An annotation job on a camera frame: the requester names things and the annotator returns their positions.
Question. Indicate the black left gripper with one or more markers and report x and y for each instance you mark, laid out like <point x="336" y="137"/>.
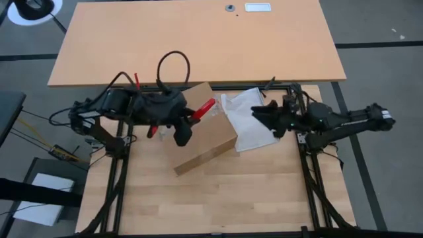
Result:
<point x="162" y="107"/>

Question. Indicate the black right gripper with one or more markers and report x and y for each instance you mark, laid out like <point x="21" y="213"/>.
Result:
<point x="292" y="115"/>

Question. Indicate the red box cutter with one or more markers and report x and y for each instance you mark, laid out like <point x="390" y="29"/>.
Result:
<point x="205" y="108"/>

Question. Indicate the brown cardboard box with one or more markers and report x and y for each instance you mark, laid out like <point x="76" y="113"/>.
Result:
<point x="211" y="139"/>

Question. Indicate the white bubble mailer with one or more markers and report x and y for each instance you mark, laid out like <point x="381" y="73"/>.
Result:
<point x="246" y="129"/>

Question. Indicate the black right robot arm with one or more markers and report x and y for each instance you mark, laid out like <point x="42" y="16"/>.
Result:
<point x="347" y="122"/>

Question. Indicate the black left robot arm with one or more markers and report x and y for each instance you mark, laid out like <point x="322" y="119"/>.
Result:
<point x="115" y="100"/>

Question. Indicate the black clamp lever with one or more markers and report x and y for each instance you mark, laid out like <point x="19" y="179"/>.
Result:
<point x="269" y="83"/>

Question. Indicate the tan wooden desk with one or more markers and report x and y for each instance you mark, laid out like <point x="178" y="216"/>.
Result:
<point x="198" y="43"/>

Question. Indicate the grey desk grommet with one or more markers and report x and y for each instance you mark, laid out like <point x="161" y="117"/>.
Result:
<point x="230" y="8"/>

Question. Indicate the black power adapter box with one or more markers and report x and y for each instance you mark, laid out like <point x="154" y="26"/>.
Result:
<point x="61" y="153"/>

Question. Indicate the black cart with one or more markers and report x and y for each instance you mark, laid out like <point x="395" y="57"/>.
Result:
<point x="49" y="167"/>

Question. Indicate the black flat bar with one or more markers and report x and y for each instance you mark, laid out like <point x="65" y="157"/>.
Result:
<point x="33" y="193"/>

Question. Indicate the black side table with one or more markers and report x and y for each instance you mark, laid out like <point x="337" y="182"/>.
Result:
<point x="10" y="109"/>

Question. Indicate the white round floor disc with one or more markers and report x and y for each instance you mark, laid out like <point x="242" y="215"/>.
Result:
<point x="33" y="22"/>

